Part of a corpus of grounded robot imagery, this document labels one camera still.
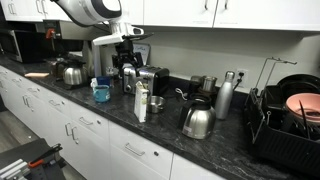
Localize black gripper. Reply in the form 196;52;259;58
112;37;145;77

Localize white carton box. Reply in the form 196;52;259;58
133;81;150;124

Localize black and silver toaster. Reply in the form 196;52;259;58
121;64;171;98

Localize small glass jar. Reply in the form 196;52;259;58
105;66;116;80

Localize small whiteboard sign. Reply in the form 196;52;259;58
132;42;152;66

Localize dark blue cup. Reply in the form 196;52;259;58
96;75;112;88

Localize white mug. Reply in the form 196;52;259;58
89;77;99;92

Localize teal mug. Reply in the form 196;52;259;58
92;84;112;104

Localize small steel bowl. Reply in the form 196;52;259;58
146;95;167;115

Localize steel carafe with label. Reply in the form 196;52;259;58
61;58;89;88

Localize black commercial coffee machine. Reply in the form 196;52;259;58
34;19;108;91

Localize dark grinder base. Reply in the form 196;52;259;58
189;75;205;98

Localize white lower cabinets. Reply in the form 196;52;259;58
0;65;228;180

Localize white cabinets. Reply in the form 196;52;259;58
0;0;320;33
0;65;228;180

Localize steel tumbler cup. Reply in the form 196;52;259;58
201;75;218;94

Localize steel water bottle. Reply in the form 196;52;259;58
214;70;236;121

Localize microwave oven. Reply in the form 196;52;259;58
0;27;40;64

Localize white upper cabinets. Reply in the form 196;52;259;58
0;0;320;33

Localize black clamp orange tip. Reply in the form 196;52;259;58
27;143;64;169

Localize black cart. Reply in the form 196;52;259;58
0;138;68;180

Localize black dish rack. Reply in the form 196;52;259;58
242;56;320;178

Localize pink bowl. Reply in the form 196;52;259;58
285;92;320;125

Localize steel carafe black handle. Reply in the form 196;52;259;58
177;93;217;141

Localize white wall outlet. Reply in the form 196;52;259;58
235;68;250;89

